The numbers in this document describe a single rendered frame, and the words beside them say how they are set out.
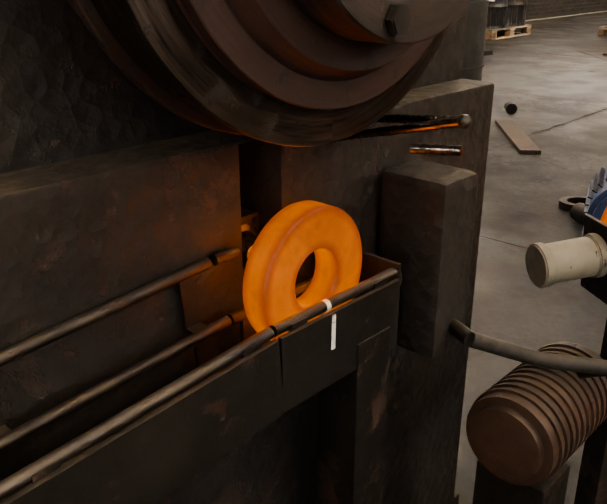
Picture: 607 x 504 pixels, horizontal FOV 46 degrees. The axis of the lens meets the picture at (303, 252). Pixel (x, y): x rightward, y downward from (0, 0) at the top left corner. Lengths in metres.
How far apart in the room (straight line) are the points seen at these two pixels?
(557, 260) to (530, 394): 0.17
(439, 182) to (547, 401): 0.31
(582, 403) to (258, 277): 0.51
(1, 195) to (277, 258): 0.25
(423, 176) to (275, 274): 0.27
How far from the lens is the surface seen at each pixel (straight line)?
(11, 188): 0.61
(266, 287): 0.68
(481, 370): 2.05
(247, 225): 0.80
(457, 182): 0.87
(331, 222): 0.73
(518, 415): 0.95
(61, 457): 0.59
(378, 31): 0.57
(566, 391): 1.01
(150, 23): 0.53
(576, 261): 0.99
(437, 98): 1.00
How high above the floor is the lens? 1.04
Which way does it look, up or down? 22 degrees down
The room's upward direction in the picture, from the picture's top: straight up
